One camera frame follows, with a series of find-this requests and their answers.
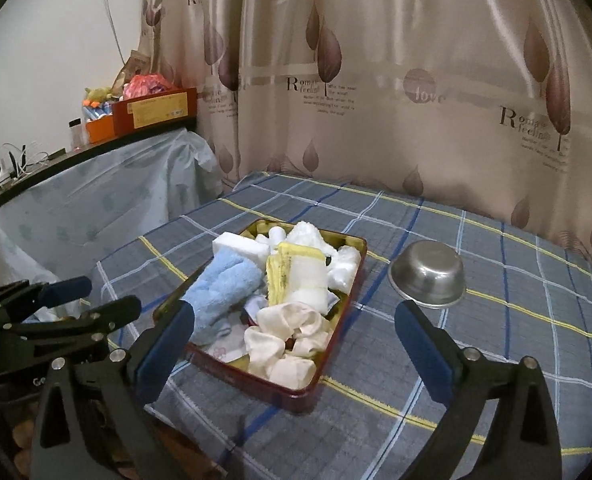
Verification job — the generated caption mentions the stainless steel bowl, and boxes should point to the stainless steel bowl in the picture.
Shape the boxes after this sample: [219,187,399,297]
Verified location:
[388,240,467,307]

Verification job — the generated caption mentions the grey plaid bed sheet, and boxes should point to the grey plaid bed sheet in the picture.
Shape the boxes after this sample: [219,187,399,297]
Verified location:
[93,171,592,480]

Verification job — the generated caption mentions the white sponge block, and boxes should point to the white sponge block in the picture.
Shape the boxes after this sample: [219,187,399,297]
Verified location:
[212,232,272,268]

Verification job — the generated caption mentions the hanging green cord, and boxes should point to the hanging green cord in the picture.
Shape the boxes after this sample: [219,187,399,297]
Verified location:
[86,0,127,61]

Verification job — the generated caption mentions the yellow cloth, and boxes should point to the yellow cloth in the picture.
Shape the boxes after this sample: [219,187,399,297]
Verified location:
[265,241,327,306]

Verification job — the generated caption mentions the orange box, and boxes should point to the orange box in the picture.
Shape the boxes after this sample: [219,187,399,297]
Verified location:
[85,115,116,144]

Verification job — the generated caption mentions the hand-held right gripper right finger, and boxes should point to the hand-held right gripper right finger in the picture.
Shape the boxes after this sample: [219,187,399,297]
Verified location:
[393,300,563,480]

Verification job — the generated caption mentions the white cables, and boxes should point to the white cables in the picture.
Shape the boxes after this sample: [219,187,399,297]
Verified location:
[0,142,52,181]

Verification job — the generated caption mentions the clear jar black lid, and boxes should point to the clear jar black lid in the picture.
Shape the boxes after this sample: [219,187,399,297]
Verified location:
[68,118,87,151]

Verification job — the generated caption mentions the light blue towel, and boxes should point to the light blue towel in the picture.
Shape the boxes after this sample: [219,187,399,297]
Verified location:
[178,251,266,346]

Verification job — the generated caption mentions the red plastic bag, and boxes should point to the red plastic bag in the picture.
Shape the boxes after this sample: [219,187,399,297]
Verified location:
[122,74,173,101]

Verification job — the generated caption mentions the red cardboard box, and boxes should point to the red cardboard box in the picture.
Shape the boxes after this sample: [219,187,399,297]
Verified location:
[112,86,198,136]

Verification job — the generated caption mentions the white fluffy cloth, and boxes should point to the white fluffy cloth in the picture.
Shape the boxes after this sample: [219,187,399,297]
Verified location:
[286,220,337,256]

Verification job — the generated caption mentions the dark desk top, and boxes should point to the dark desk top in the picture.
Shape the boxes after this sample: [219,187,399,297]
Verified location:
[0,117,199,208]

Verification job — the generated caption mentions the grey and red cloth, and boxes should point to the grey and red cloth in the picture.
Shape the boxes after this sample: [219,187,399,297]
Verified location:
[201,295,269,361]

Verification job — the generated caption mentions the cream satin cloth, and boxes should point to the cream satin cloth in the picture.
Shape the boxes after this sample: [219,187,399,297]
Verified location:
[244,302,334,390]

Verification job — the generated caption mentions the clear plastic cover sheet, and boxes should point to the clear plastic cover sheet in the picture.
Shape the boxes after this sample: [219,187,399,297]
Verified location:
[0,130,224,321]

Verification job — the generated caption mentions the white rolled cloth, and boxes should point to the white rolled cloth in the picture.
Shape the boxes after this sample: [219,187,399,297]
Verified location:
[256,227,289,251]

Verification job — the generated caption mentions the white mesh cloth bundle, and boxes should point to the white mesh cloth bundle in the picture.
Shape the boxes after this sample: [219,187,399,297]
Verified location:
[288,255,334,311]

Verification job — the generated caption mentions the brown paper bag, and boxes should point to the brown paper bag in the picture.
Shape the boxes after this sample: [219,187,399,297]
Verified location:
[113,51,149,96]

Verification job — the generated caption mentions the beige leaf print curtain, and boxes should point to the beige leaf print curtain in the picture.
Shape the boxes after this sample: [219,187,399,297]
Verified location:
[138,0,592,281]

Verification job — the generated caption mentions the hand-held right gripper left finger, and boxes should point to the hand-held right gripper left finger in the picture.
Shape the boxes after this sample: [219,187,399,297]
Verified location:
[28,302,197,480]

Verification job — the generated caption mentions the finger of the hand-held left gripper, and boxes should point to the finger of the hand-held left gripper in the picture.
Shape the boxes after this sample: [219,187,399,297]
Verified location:
[0,276,93,322]
[3,296,143,344]

